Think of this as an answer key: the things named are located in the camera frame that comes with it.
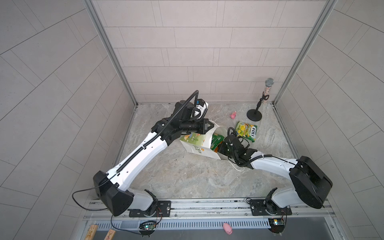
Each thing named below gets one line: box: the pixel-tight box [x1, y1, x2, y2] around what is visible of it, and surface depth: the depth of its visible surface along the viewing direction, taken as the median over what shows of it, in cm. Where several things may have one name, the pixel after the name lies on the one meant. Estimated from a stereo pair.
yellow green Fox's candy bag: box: [235, 121, 258, 143], surface depth 100 cm
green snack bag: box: [210, 133, 225, 153], surface depth 88 cm
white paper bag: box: [179, 124, 228, 160], surface depth 78 cm
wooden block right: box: [104, 229, 116, 240], surface depth 65 cm
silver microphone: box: [262, 77, 275, 104], surface depth 90 cm
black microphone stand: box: [246, 91, 270, 122], surface depth 110 cm
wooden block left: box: [85, 224, 99, 240], surface depth 65 cm
